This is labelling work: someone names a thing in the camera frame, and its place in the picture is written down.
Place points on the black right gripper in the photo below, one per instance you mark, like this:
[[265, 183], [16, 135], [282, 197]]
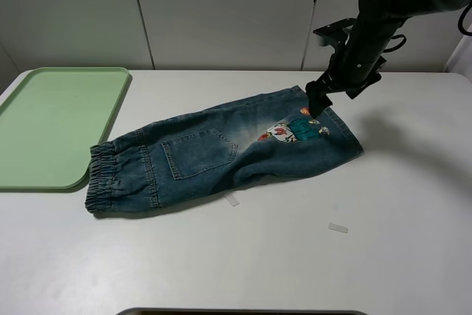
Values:
[[352, 67]]

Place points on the children's blue denim shorts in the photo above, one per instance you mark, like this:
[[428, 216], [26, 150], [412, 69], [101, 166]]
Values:
[[221, 148]]

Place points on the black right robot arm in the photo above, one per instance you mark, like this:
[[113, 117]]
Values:
[[397, 12]]

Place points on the green plastic tray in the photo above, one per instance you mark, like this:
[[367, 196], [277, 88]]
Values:
[[50, 121]]

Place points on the tape strip lower right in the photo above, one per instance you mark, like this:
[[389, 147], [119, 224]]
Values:
[[338, 228]]

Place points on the tape strip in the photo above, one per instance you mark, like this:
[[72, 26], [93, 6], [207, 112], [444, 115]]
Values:
[[230, 197], [338, 228]]

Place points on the tape strip lower centre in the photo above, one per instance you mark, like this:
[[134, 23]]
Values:
[[230, 197]]

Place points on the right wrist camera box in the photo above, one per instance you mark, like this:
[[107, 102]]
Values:
[[335, 33]]

